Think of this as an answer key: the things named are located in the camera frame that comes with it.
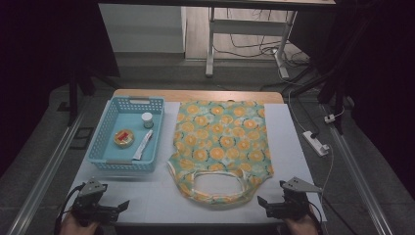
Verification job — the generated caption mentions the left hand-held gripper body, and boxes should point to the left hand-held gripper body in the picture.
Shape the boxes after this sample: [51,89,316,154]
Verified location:
[69,178,119,227]

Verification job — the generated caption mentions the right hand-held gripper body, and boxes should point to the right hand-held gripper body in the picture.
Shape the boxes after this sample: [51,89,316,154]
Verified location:
[273,176,324,220]

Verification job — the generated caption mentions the white ointment tube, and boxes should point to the white ointment tube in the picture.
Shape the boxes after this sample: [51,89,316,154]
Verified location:
[132,129,155,162]

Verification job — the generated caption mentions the orange-slice print cloth bag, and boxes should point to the orange-slice print cloth bag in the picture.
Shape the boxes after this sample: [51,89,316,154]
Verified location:
[166,99,275,208]

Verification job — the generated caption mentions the light blue plastic basket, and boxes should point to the light blue plastic basket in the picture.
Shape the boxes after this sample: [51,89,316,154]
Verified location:
[85,95,166,173]

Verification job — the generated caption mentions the person's right hand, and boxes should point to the person's right hand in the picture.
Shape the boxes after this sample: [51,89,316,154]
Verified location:
[282,212,323,235]

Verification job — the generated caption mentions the person's left hand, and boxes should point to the person's left hand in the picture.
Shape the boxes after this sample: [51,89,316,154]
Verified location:
[58,211,100,235]

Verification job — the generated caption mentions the white table mat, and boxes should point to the white table mat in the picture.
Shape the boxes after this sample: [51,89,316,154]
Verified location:
[63,101,328,227]

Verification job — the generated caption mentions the white power strip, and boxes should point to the white power strip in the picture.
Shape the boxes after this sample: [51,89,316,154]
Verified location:
[301,129,331,158]

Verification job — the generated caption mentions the black floor plate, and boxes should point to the black floor plate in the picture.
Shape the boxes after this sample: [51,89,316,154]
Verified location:
[69,126,96,151]

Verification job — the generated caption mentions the round yellow tin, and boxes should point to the round yellow tin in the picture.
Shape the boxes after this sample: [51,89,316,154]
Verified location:
[113,128,136,149]

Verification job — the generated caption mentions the small white-capped jar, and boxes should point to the small white-capped jar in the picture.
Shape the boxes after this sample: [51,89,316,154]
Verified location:
[141,112,155,129]

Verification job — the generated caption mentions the black stand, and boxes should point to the black stand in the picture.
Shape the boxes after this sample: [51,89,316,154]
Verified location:
[66,63,97,127]

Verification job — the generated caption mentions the wooden table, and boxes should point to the wooden table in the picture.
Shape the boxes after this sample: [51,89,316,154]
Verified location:
[112,88,285,105]

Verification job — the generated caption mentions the grey cabinet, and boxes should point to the grey cabinet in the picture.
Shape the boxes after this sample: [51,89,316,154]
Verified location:
[98,3,187,54]

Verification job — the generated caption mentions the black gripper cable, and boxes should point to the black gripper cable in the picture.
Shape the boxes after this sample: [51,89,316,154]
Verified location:
[53,183,86,235]
[306,195,329,235]

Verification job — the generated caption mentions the white cable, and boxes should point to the white cable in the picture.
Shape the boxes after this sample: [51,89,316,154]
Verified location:
[320,145,336,205]

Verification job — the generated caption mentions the metal floor rail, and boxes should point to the metal floor rail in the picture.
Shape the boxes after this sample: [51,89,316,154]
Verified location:
[5,106,90,235]
[320,103,394,235]

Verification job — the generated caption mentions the black floor cables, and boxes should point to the black floor cables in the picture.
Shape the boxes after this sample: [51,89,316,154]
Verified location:
[212,8,311,67]

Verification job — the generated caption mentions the white metal desk frame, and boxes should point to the white metal desk frame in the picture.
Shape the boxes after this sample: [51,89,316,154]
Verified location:
[205,6,300,79]

